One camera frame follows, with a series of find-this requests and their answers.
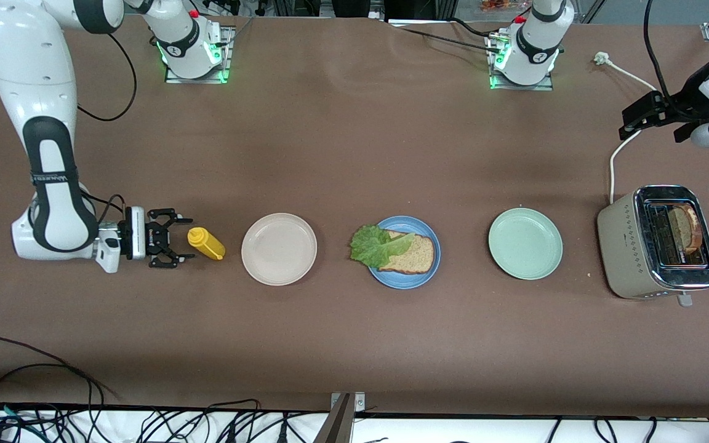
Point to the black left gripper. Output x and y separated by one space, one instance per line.
672 113

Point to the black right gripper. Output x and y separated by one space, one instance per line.
154 237

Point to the yellow mustard squeeze bottle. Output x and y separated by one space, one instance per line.
207 245

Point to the brown bread slice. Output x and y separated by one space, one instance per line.
419 255
687 229

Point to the green lettuce leaf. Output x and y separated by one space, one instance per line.
376 249

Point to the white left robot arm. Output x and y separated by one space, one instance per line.
533 49

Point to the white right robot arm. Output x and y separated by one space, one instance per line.
34 61

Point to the beige round plate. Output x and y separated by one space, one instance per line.
279 249

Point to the pale green round plate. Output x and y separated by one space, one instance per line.
525 243

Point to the blue round plate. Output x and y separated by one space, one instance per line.
404 282

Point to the beige chrome toaster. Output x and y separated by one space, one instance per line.
622 246

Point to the orange packet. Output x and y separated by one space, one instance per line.
496 6

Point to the grey metal strut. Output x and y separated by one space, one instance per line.
335 427

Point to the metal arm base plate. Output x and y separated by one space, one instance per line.
225 55
517 88

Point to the metal table edge bracket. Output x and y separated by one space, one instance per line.
359 403

